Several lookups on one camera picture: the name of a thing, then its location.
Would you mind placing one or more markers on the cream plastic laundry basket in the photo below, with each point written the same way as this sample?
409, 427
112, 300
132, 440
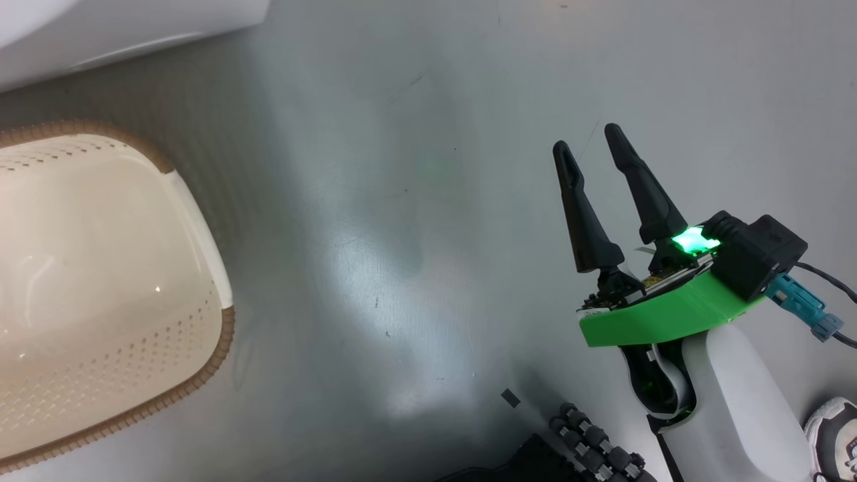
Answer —
100, 281

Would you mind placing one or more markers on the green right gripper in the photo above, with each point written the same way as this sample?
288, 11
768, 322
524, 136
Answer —
669, 311

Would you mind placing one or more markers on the black robot base with rollers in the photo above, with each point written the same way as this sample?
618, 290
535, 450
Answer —
589, 448

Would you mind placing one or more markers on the white front-load washing machine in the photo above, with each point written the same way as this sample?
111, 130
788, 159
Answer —
100, 33

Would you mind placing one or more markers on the white black sneaker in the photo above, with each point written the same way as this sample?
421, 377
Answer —
837, 442

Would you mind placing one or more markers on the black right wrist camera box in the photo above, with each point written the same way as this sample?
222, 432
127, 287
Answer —
760, 254

